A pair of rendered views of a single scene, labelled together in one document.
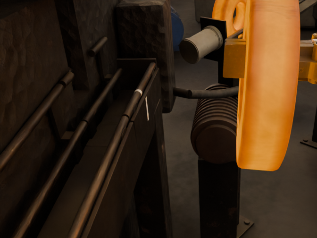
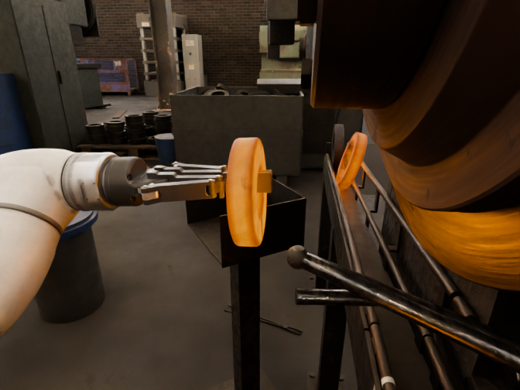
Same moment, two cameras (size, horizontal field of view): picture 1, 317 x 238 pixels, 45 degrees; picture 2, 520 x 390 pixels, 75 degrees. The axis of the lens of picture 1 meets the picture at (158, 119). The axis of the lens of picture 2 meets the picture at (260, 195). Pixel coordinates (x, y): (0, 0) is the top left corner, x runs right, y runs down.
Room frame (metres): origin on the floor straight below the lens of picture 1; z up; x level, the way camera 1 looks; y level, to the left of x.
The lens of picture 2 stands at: (0.76, -0.12, 1.01)
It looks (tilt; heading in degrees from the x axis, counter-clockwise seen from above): 22 degrees down; 174
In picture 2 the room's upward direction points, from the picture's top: straight up
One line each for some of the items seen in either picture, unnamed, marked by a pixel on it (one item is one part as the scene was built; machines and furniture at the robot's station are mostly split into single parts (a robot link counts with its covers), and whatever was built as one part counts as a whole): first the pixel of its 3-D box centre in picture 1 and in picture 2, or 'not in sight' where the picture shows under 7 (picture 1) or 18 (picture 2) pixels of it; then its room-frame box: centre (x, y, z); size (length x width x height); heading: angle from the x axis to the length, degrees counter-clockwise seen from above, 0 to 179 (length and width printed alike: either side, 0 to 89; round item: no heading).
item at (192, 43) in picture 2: not in sight; (174, 56); (-9.55, -1.49, 1.03); 1.54 x 0.94 x 2.05; 77
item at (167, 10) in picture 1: (146, 56); not in sight; (0.77, 0.01, 0.68); 0.11 x 0.08 x 0.24; 77
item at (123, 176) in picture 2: not in sight; (145, 181); (0.26, -0.25, 0.83); 0.09 x 0.08 x 0.07; 77
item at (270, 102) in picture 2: not in sight; (242, 130); (-2.30, 0.02, 0.39); 1.03 x 0.83 x 0.79; 81
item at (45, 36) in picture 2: not in sight; (38, 85); (-2.92, -1.94, 0.75); 0.70 x 0.48 x 1.50; 167
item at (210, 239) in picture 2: not in sight; (242, 307); (-0.01, -0.10, 0.36); 0.26 x 0.20 x 0.72; 22
